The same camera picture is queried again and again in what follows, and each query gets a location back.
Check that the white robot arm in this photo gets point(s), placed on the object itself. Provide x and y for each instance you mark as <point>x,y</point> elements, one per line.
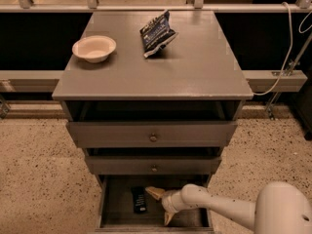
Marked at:
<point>280,208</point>

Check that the brass middle drawer knob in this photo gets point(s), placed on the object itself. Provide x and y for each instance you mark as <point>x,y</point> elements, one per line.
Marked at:
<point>154,169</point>

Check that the dark blue chip bag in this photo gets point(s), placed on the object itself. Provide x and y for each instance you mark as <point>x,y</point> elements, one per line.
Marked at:
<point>157,34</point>

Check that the grey wooden drawer cabinet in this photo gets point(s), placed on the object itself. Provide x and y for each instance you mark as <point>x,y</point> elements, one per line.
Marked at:
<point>195,78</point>

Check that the metal stand right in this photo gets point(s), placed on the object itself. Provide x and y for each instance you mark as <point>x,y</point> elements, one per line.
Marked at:
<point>286,73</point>

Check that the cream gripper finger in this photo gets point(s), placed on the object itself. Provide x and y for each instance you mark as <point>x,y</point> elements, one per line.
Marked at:
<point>156,193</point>
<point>168,218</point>

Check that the grey open bottom drawer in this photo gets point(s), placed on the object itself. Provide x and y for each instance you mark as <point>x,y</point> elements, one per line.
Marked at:
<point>116,211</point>

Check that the brass drawer knob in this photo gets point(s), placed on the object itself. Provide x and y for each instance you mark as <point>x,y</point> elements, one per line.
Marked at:
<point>153,137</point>
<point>154,169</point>

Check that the upper metal rail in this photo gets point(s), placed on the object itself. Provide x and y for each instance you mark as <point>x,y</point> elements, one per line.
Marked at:
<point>217,8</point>

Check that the brass top drawer knob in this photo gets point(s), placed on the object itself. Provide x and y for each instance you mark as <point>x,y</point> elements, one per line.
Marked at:
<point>153,137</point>

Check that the grey top drawer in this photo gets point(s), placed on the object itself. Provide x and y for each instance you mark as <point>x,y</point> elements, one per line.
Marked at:
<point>136,134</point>

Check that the dark blue rxbar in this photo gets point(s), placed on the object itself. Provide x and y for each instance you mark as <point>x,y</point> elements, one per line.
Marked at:
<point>139,200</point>

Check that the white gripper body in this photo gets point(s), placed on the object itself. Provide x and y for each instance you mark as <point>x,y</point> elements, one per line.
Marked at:
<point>168,203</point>

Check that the grey middle drawer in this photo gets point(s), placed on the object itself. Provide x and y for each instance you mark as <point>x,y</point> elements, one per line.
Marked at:
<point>116,165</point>

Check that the white paper bowl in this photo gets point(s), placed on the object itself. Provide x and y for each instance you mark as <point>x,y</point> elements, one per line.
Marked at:
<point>94,49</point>

